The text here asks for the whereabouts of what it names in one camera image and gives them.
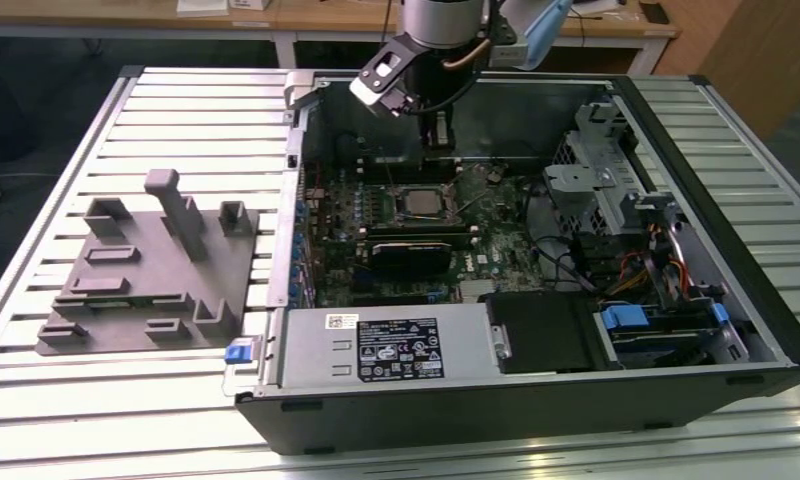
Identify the silver power supply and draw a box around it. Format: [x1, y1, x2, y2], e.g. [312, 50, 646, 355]
[276, 304, 506, 390]

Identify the CPU socket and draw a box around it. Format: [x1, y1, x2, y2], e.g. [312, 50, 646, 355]
[387, 182, 462, 226]

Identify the black plastic drive box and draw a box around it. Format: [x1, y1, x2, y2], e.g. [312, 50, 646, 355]
[478, 291, 607, 376]

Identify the yellow orange wire bundle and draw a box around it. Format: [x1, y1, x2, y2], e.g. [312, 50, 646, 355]
[606, 249, 694, 301]

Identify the silver drive cage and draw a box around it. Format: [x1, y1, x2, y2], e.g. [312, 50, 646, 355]
[541, 102, 653, 236]

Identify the blue case latch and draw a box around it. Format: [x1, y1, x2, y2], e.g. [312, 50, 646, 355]
[224, 337, 256, 365]

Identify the blue disk carrier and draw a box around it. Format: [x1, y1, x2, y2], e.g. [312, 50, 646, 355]
[593, 298, 733, 370]

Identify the black graphics card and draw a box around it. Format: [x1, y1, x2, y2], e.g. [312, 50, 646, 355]
[370, 241, 457, 277]

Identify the green motherboard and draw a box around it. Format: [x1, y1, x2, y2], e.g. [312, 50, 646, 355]
[298, 162, 550, 309]

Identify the silver chipset heatsink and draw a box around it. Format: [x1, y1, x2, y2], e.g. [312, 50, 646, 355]
[458, 278, 503, 302]

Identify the brown wooden cabinet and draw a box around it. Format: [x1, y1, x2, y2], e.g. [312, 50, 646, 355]
[659, 0, 800, 136]

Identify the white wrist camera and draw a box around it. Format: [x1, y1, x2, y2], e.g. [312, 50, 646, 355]
[348, 37, 421, 120]

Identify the thin metal locking lever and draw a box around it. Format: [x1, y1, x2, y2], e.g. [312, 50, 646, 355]
[376, 146, 398, 192]

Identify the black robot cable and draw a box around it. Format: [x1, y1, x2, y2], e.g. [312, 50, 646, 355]
[431, 0, 506, 110]

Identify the wooden desk white frame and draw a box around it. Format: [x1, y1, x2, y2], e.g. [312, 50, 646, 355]
[136, 0, 682, 71]

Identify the red black twisted wire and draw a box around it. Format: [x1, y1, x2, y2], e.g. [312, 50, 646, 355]
[300, 162, 327, 201]

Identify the silver CPU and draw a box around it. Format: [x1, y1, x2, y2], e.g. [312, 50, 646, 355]
[399, 188, 447, 217]

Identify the grey parts rack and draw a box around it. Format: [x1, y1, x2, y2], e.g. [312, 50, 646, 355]
[34, 168, 262, 356]

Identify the green RAM stick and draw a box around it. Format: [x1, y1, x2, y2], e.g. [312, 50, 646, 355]
[83, 297, 162, 307]

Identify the black silver PC case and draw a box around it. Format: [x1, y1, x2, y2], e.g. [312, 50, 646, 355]
[220, 69, 800, 456]

